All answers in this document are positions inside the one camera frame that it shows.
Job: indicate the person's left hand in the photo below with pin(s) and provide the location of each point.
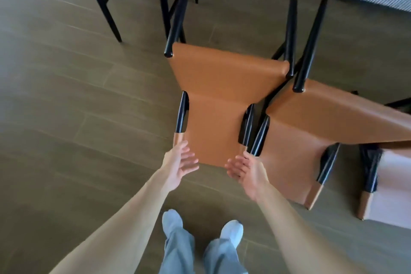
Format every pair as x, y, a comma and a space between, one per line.
175, 164

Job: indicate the person's right hand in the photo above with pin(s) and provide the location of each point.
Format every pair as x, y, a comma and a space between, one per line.
252, 174

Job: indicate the person's left forearm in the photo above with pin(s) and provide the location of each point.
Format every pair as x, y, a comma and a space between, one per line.
122, 229

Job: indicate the person's right forearm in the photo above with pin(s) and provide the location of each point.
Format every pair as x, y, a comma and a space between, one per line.
298, 235

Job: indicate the person's white left shoe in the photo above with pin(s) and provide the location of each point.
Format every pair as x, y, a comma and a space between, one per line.
171, 219

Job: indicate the person's white shoe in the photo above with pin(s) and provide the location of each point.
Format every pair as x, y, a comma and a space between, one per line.
171, 219
232, 232

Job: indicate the person's white right shoe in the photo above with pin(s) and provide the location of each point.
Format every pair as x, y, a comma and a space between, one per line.
232, 232

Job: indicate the person's grey trousers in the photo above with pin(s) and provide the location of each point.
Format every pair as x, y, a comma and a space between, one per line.
178, 254

